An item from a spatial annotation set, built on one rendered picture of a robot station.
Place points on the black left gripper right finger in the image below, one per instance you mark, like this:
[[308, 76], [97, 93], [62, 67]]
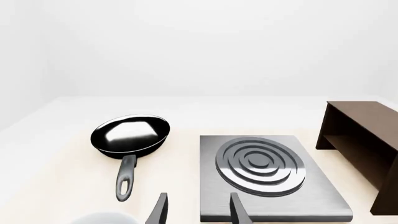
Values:
[[238, 211]]

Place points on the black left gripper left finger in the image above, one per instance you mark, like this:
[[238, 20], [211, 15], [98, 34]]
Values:
[[160, 211]]

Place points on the flat black stove plate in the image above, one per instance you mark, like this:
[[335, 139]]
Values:
[[261, 161]]

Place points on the white round bowl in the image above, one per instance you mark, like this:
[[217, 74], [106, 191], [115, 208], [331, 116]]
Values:
[[104, 219]]

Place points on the black frying pan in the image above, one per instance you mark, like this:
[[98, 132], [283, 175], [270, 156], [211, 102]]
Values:
[[130, 137]]

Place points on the dark brown wooden shelf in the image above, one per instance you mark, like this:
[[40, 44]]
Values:
[[360, 140]]

